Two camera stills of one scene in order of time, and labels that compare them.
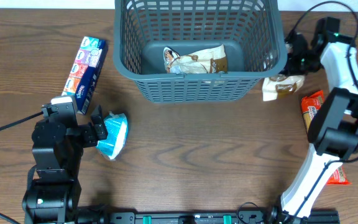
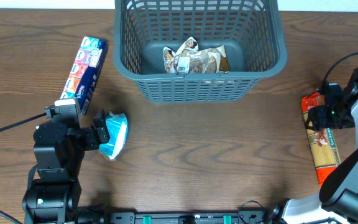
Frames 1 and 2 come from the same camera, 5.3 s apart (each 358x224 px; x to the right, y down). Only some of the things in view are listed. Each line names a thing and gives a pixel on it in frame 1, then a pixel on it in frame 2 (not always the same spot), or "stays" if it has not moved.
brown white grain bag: x=281 y=85 -> x=189 y=60
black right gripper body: x=303 y=63 -> x=333 y=116
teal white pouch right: x=117 y=129 stays
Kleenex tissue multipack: x=84 y=74 stays
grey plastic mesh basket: x=199 y=51 stays
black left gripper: x=87 y=129 stays
